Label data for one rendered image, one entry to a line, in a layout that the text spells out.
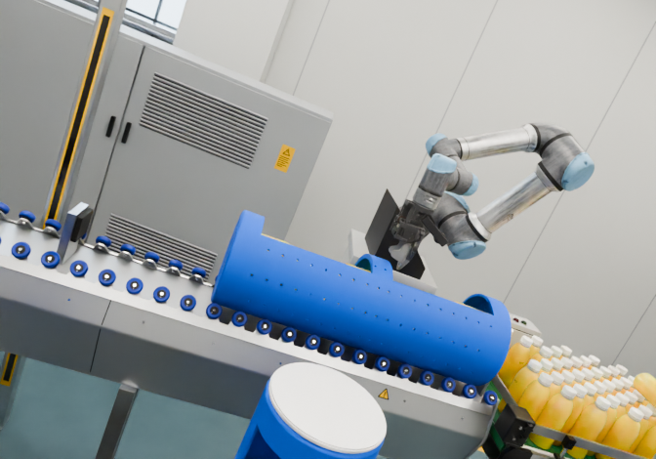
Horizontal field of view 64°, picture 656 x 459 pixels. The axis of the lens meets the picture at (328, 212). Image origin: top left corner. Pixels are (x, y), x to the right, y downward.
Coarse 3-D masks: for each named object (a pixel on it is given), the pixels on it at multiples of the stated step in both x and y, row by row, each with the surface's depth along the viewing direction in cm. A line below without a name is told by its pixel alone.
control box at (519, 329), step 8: (512, 320) 199; (520, 320) 203; (528, 320) 207; (512, 328) 198; (520, 328) 198; (528, 328) 198; (536, 328) 202; (512, 336) 199; (520, 336) 199; (528, 336) 199; (512, 344) 200
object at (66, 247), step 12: (84, 204) 150; (72, 216) 141; (84, 216) 144; (72, 228) 142; (84, 228) 148; (60, 240) 143; (72, 240) 144; (60, 252) 144; (72, 252) 151; (60, 264) 145
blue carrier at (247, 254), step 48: (240, 240) 141; (240, 288) 142; (288, 288) 143; (336, 288) 146; (384, 288) 150; (336, 336) 152; (384, 336) 150; (432, 336) 151; (480, 336) 154; (480, 384) 162
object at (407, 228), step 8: (408, 200) 154; (408, 208) 154; (416, 208) 151; (424, 208) 151; (400, 216) 154; (408, 216) 153; (416, 216) 153; (424, 216) 153; (392, 224) 158; (400, 224) 151; (408, 224) 152; (416, 224) 154; (392, 232) 155; (400, 232) 153; (408, 232) 153; (416, 232) 153; (424, 232) 154; (400, 240) 153; (408, 240) 154; (416, 240) 153
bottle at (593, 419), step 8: (592, 408) 161; (600, 408) 160; (584, 416) 162; (592, 416) 160; (600, 416) 159; (576, 424) 164; (584, 424) 161; (592, 424) 160; (600, 424) 159; (576, 432) 163; (584, 432) 161; (592, 432) 160; (592, 440) 161; (576, 448) 162; (576, 456) 162; (584, 456) 163
